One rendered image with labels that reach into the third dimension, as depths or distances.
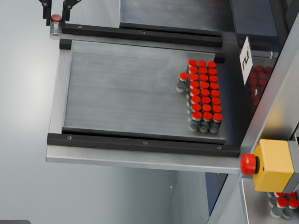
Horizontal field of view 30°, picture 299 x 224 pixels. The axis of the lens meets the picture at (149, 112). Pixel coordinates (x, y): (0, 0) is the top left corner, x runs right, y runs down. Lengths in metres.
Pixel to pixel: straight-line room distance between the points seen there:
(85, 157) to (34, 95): 1.31
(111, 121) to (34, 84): 1.29
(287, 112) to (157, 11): 0.57
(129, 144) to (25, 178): 1.07
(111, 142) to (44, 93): 1.31
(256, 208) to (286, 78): 0.30
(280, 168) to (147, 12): 0.63
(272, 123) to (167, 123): 0.27
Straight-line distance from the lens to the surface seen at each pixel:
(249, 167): 1.03
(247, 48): 1.19
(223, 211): 1.30
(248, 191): 1.16
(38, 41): 2.66
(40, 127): 2.31
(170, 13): 1.48
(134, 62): 1.33
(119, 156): 1.15
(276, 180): 1.04
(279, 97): 1.00
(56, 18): 1.05
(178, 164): 1.16
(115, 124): 1.19
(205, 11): 1.51
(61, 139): 1.14
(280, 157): 1.03
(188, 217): 1.69
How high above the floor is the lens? 1.81
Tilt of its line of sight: 49 degrees down
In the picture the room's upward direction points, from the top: 12 degrees clockwise
